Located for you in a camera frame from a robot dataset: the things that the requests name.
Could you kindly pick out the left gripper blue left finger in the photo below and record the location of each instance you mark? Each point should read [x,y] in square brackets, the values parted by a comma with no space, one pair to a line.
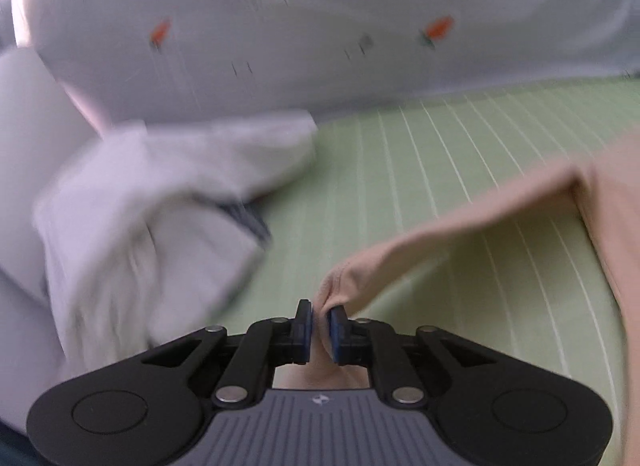
[267,345]

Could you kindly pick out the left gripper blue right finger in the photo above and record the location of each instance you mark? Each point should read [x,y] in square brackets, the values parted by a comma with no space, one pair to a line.
[376,347]

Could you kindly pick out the plaid checkered garment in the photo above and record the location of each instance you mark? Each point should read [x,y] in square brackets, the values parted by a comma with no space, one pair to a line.
[249,218]

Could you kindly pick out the white crumpled garment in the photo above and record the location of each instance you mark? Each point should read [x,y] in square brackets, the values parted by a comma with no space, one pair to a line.
[137,251]

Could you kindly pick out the green grid mat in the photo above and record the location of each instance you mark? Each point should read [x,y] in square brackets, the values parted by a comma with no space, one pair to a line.
[532,195]

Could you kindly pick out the teal curtain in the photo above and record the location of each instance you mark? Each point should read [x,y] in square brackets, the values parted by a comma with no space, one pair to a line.
[15,449]

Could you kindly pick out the grey carrot-print backdrop cloth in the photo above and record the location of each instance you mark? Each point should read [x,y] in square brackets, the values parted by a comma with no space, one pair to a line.
[166,60]

